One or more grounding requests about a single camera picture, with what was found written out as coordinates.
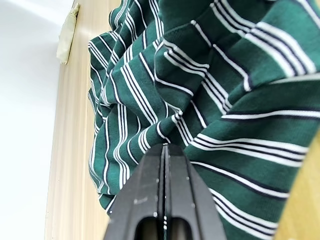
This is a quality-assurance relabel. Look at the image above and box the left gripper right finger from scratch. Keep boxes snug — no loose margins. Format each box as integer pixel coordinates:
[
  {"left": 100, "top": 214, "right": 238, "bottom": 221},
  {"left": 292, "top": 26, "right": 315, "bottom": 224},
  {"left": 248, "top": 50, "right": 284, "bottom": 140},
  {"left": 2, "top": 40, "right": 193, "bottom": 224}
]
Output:
[{"left": 163, "top": 143, "right": 228, "bottom": 240}]

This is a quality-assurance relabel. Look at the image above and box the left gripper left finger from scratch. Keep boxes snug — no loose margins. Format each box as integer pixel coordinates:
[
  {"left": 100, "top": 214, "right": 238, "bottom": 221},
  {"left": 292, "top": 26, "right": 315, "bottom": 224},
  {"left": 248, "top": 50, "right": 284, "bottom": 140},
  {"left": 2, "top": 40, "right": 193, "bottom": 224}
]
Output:
[{"left": 102, "top": 144, "right": 166, "bottom": 240}]

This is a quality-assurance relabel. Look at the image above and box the green striped T-shirt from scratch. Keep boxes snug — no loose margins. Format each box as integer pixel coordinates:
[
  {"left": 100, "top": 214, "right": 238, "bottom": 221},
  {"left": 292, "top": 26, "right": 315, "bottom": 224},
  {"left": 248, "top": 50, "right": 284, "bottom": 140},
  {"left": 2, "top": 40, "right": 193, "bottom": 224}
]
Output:
[{"left": 87, "top": 0, "right": 320, "bottom": 240}]

